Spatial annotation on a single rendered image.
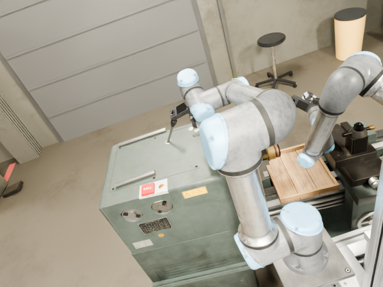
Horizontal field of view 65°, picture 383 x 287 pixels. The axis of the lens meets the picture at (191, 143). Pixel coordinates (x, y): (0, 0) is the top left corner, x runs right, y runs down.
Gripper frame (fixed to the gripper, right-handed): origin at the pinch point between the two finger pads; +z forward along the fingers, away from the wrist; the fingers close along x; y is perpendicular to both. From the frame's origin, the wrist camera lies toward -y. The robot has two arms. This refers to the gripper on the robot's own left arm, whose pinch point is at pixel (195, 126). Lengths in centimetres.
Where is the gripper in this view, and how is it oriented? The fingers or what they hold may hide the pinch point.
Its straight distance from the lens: 136.1
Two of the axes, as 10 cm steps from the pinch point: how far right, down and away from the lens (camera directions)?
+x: -0.9, -8.8, 4.7
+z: 1.6, 4.5, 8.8
